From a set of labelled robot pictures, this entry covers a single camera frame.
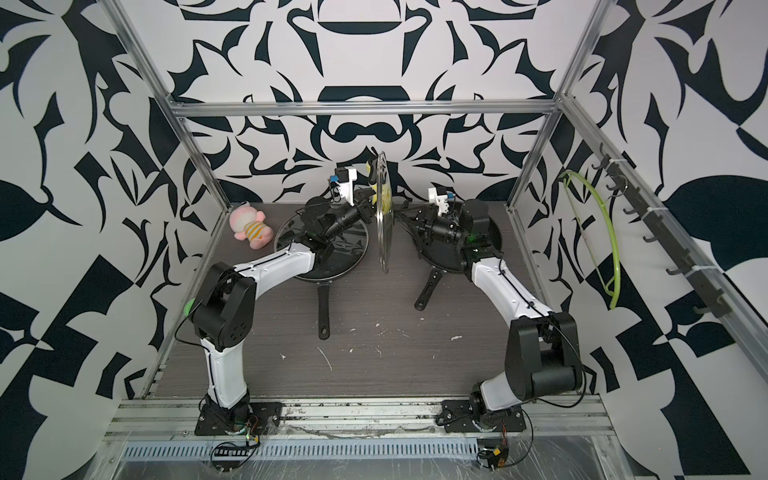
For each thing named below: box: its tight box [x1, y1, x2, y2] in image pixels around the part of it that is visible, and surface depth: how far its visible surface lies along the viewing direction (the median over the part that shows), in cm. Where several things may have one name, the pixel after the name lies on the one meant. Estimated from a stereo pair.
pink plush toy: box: [229, 204, 274, 250], surface depth 108 cm
